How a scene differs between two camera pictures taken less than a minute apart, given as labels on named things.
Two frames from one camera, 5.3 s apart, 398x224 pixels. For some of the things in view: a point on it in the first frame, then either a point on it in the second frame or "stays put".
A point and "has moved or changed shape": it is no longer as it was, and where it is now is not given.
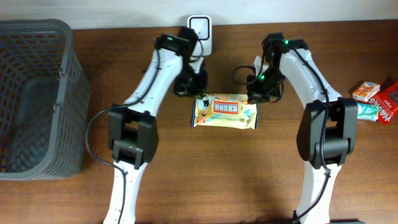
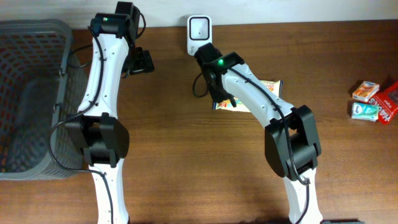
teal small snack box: x=369 y=112 stays put
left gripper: x=194 y=90 → x=145 y=62
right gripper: x=257 y=94 → x=217 y=96
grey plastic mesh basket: x=45 y=101 stays put
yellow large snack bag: x=225 y=111 has moved or changed shape
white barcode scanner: x=203 y=25 stays put
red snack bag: x=387 y=100 stays put
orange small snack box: x=366 y=90 stays put
